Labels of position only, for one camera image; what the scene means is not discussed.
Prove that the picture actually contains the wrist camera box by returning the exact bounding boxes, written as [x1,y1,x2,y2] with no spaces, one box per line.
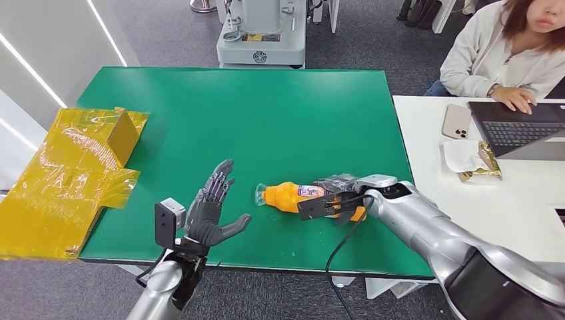
[154,197,187,249]
[296,191,359,222]

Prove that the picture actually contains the chrome stand base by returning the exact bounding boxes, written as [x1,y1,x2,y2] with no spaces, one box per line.
[189,0,218,14]

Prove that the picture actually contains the person's hand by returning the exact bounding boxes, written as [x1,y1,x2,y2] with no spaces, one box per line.
[490,86,538,115]

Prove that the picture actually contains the beige smartphone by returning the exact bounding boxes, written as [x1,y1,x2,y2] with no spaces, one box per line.
[442,103,472,141]

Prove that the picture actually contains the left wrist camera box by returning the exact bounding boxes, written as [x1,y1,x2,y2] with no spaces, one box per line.
[154,197,187,249]

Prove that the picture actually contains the white desk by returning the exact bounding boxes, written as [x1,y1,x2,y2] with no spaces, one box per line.
[392,95,565,266]

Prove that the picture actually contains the dark grey laptop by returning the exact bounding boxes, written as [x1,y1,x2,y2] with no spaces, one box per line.
[468,101,565,161]

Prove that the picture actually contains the white paper tissue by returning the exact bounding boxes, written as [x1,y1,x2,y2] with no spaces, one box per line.
[442,139,488,173]

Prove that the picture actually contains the white furniture panel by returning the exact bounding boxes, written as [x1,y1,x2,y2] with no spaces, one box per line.
[312,0,340,35]

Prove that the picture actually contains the white furniture leg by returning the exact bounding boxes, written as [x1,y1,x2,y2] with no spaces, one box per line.
[431,0,458,35]

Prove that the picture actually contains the yellow taped cardboard box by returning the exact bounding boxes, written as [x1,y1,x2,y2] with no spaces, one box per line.
[0,107,150,261]

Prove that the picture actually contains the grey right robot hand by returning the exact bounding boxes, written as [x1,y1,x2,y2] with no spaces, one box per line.
[310,173,367,227]

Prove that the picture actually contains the orange plastic bottle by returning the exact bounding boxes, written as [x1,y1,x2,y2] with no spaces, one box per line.
[255,181,367,223]

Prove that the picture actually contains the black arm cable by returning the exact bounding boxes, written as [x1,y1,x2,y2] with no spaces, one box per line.
[134,247,171,289]
[325,194,376,320]

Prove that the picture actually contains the black boots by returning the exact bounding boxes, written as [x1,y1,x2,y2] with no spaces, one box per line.
[396,0,442,32]

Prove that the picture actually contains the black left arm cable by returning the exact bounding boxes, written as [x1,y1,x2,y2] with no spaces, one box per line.
[134,247,171,289]

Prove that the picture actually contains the gold snack wrapper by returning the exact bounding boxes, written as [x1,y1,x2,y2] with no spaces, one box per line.
[458,141,503,184]

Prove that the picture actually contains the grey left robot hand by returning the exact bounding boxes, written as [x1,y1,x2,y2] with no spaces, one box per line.
[183,159,252,248]

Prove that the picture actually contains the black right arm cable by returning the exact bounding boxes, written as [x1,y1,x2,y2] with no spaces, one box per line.
[325,194,376,320]

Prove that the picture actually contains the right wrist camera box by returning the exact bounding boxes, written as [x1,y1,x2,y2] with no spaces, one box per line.
[296,191,359,222]

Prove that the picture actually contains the green table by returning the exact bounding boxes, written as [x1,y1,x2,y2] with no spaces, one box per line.
[75,66,436,280]

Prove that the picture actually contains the person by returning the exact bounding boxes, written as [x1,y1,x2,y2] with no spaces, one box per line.
[423,0,565,115]

